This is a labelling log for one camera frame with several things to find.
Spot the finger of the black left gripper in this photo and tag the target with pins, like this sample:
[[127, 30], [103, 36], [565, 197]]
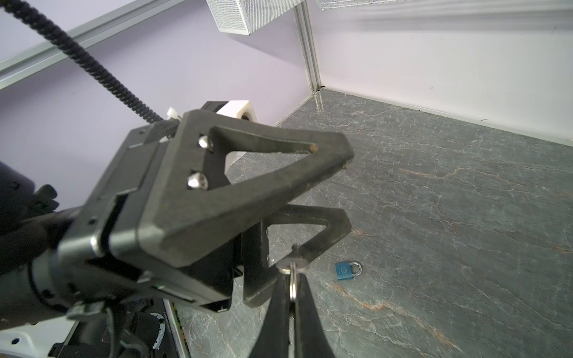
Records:
[[294, 231]]

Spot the silver key with ring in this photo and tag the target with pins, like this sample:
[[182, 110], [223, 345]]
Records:
[[292, 266]]

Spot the white mesh box basket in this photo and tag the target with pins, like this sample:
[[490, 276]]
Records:
[[244, 17]]

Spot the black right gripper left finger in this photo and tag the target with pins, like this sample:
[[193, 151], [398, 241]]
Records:
[[273, 340]]

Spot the blue padlock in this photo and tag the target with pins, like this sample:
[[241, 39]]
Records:
[[348, 270]]

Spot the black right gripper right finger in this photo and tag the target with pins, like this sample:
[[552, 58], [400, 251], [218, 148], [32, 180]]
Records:
[[310, 338]]

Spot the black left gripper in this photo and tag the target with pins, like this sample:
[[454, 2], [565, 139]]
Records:
[[161, 206]]

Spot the aluminium frame rails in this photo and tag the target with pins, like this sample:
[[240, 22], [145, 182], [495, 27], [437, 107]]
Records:
[[177, 59]]

